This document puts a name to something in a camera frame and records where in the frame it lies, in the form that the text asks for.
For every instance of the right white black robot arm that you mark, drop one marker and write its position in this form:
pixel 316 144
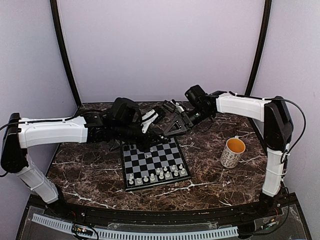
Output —
pixel 273 112

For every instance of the black frame post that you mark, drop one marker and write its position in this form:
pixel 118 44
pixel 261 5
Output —
pixel 63 51
pixel 260 46

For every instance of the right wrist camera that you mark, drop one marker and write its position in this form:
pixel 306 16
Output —
pixel 173 106

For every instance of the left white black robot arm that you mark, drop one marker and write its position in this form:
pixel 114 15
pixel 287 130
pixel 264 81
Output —
pixel 123 122

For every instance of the white chess pawn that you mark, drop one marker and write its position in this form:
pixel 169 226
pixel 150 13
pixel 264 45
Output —
pixel 144 178

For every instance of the left black frame post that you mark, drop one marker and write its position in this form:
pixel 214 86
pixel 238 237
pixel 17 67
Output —
pixel 63 51

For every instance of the black grey chessboard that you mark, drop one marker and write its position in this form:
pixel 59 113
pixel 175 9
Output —
pixel 136 165

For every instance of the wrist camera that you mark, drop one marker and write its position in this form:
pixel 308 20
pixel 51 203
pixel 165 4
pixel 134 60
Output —
pixel 173 106
pixel 152 117

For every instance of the white slotted cable duct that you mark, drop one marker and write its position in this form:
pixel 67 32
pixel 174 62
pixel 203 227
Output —
pixel 101 233

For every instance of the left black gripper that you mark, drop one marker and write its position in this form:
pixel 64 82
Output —
pixel 152 136

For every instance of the white patterned mug yellow inside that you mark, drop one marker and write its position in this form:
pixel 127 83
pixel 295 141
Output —
pixel 232 152

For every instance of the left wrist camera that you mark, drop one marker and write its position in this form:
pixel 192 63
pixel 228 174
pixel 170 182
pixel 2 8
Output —
pixel 152 117

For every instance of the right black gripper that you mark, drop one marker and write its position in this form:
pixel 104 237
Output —
pixel 182 122

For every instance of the right black frame post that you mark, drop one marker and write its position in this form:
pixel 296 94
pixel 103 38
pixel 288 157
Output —
pixel 260 46

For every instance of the black front rail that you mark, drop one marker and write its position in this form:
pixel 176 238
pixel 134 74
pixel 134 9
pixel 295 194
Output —
pixel 234 215

